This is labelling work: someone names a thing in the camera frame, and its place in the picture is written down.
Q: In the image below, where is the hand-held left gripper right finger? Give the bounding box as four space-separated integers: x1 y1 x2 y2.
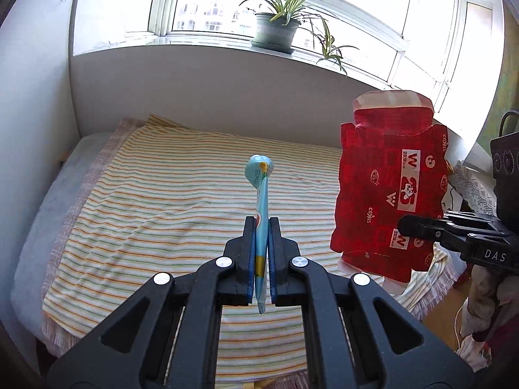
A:
268 217 476 389

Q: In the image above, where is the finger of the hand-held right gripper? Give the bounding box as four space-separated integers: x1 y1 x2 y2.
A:
396 215 477 254
443 210 507 231

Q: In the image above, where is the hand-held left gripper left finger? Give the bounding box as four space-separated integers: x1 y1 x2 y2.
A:
46 217 257 389

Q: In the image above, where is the blue snack wrapper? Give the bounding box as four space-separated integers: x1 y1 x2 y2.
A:
244 155 275 315

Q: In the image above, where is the red printed bag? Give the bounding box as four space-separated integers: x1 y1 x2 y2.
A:
329 89 451 285

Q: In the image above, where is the person's right forearm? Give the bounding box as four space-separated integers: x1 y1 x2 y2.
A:
462 265 519 341

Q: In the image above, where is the white lace cloth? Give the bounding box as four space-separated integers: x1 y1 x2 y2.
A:
447 160 498 216

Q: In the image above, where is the striped towel blanket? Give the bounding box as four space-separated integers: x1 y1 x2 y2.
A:
42 114 452 384

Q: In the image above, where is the pink plaid fringed cloth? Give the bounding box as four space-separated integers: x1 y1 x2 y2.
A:
38 117 455 389

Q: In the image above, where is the grey fleece blanket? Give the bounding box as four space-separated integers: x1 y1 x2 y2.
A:
10 132 123 333

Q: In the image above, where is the white framed window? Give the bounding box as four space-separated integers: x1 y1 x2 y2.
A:
73 0 508 139

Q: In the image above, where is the potted spider plant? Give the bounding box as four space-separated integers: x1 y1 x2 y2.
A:
227 0 360 76

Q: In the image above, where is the white cable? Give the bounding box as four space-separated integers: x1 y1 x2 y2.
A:
453 303 468 347

